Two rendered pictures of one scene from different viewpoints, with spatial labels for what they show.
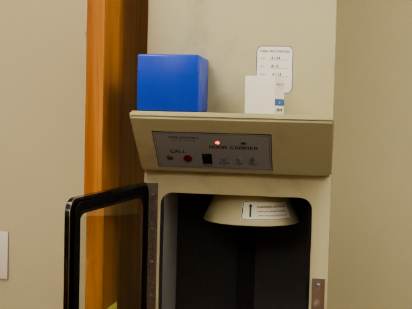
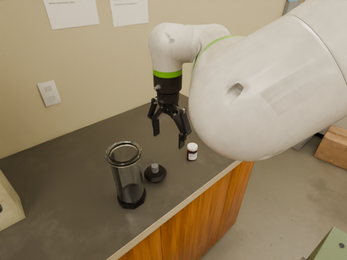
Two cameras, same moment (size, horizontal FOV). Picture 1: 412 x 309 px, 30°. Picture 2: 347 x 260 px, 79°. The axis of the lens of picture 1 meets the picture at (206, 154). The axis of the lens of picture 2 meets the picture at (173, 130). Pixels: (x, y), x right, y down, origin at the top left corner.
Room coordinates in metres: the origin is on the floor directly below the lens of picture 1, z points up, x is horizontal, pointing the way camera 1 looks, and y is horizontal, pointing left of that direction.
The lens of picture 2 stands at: (0.65, -0.24, 1.59)
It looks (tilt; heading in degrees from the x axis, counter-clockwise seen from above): 36 degrees down; 311
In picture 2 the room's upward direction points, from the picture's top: straight up
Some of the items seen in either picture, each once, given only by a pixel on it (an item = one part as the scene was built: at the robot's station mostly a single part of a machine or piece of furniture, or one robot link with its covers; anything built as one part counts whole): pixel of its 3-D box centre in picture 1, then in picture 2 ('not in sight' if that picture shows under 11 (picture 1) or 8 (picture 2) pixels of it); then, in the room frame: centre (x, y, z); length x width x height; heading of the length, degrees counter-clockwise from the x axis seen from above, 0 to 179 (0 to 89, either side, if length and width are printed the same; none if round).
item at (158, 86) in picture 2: not in sight; (167, 81); (1.08, -0.70, 1.33); 0.12 x 0.09 x 0.06; 93
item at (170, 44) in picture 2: not in sight; (170, 49); (1.07, -0.71, 1.43); 0.13 x 0.11 x 0.14; 36
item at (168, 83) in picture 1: (173, 84); not in sight; (1.26, 0.06, 1.56); 0.10 x 0.10 x 0.09; 82
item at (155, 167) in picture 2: not in sight; (155, 171); (1.08, -0.63, 0.97); 0.09 x 0.09 x 0.07
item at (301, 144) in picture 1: (233, 143); not in sight; (1.25, -0.04, 1.46); 0.32 x 0.11 x 0.10; 82
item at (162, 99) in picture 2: not in sight; (168, 101); (1.08, -0.70, 1.25); 0.08 x 0.07 x 0.09; 3
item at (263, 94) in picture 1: (264, 95); not in sight; (1.24, -0.09, 1.54); 0.05 x 0.05 x 0.06; 67
